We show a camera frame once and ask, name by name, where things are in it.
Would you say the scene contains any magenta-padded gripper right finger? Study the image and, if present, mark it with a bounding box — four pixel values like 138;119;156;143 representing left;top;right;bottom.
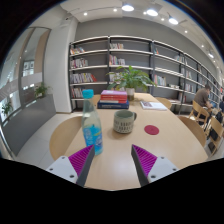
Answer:
130;144;180;188

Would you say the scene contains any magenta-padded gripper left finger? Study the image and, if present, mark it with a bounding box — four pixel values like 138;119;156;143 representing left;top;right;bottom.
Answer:
45;144;96;188

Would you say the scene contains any clear bottle with blue cap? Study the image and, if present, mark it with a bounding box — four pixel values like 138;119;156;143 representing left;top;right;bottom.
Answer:
81;88;104;156

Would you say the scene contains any flat round red coaster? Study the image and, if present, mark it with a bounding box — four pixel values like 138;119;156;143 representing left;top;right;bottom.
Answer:
144;124;160;136

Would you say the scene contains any grey-green patterned mug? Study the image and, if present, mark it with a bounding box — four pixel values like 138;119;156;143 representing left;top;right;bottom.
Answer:
112;110;138;135

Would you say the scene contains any white open book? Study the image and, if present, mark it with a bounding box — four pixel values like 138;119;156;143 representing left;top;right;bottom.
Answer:
139;100;168;111

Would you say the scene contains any slatted wooden chair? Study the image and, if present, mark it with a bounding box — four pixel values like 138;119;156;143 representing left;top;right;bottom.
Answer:
188;99;211;129
206;116;224;156

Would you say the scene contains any dark blue book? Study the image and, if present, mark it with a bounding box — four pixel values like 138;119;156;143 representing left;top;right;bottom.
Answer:
96;100;130;110

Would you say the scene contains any small green floor plant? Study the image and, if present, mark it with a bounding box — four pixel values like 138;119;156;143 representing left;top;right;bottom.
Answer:
34;83;51;99
1;101;14;118

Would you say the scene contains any red book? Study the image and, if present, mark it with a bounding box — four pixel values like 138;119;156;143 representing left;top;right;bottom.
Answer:
100;95;128;105

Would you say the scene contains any person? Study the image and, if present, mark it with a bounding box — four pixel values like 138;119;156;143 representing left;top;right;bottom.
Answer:
193;84;214;111

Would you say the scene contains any pink book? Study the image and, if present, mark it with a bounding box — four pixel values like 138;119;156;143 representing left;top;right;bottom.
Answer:
100;89;129;98

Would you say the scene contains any green potted plant, white pot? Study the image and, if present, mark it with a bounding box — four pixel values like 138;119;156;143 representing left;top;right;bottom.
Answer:
106;65;157;102

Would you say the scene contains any grey shelf unit with books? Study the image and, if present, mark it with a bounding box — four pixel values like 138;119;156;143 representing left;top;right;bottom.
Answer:
68;34;223;113

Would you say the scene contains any group of ceiling lights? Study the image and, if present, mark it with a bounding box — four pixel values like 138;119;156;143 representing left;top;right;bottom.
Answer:
79;2;218;59

